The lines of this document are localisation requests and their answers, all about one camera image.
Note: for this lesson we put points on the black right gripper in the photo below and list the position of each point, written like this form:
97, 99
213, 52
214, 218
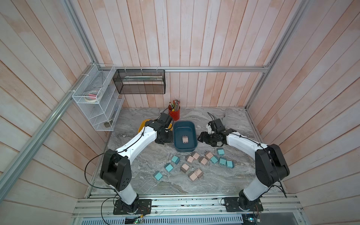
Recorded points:
203, 138

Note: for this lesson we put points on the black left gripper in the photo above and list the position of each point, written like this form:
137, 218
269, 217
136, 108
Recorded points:
169, 139

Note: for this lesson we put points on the dark teal plastic bin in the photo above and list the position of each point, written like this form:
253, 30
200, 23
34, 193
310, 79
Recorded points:
184, 128

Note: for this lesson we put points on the yellow plastic bin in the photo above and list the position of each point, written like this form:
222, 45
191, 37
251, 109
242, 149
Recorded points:
143, 124

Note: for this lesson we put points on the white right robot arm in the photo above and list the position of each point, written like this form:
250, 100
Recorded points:
270, 164

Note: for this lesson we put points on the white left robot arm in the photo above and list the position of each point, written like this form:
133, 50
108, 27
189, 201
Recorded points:
116, 166

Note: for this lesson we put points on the teal plug moved aside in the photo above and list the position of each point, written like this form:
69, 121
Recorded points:
220, 152

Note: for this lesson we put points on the red pencil cup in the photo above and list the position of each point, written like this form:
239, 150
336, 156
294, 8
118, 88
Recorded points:
174, 109

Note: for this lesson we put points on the teal plug upper centre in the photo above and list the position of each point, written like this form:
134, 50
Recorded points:
175, 159

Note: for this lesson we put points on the teal plug lower centre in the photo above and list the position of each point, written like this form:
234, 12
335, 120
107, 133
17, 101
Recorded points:
168, 167

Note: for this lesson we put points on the teal plug far left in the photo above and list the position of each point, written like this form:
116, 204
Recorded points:
158, 175

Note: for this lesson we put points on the tape roll on shelf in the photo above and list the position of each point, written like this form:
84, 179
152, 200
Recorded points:
92, 96

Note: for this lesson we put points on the black mesh wall basket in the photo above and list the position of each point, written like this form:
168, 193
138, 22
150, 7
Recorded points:
140, 81

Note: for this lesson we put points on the white wire shelf rack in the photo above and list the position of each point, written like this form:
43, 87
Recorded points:
103, 114

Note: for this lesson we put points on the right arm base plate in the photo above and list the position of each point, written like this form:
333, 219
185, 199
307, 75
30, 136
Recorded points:
241, 204

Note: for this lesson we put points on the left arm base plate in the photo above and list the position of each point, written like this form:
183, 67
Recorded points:
139, 206

